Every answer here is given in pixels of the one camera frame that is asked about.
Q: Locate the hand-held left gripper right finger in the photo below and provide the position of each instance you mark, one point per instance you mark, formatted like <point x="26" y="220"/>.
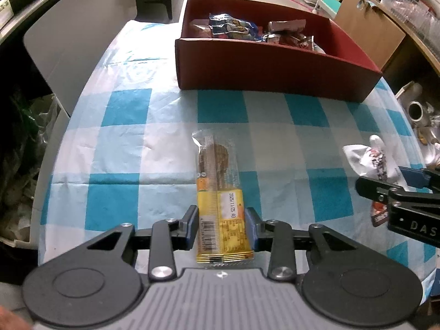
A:
<point x="250" y="228"/>

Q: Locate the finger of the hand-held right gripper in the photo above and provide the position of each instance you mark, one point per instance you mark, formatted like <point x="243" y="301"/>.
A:
<point x="412" y="177"/>
<point x="374" y="188"/>

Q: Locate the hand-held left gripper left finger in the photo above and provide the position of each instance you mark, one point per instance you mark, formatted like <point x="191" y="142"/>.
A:
<point x="192" y="228"/>

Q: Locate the white nut snack packet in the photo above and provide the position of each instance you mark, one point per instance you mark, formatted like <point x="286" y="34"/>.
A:
<point x="364" y="160"/>

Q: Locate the yellow biscuit packet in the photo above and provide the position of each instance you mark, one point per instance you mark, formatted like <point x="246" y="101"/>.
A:
<point x="220" y="185"/>

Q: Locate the red cardboard box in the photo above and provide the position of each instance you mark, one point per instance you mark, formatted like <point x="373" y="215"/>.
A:
<point x="257" y="65"/>

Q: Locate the silver brown snack packet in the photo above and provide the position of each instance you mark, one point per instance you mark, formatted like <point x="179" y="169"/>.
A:
<point x="285" y="25"/>

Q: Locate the blue snack packet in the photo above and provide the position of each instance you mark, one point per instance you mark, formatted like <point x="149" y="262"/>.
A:
<point x="230" y="25"/>

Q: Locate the blue white checkered tablecloth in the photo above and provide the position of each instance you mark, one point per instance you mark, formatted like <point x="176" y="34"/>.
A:
<point x="137" y="144"/>

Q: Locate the brown cardboard box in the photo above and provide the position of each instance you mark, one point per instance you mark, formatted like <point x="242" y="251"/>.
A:
<point x="367" y="34"/>

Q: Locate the clear plastic cup stacks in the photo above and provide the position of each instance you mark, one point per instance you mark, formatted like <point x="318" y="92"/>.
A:
<point x="409" y="7"/>

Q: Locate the pile of plastic bags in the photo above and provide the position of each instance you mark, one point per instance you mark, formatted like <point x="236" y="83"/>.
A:
<point x="24" y="165"/>

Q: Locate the grey white panel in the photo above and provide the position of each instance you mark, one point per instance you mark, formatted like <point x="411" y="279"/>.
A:
<point x="79" y="48"/>

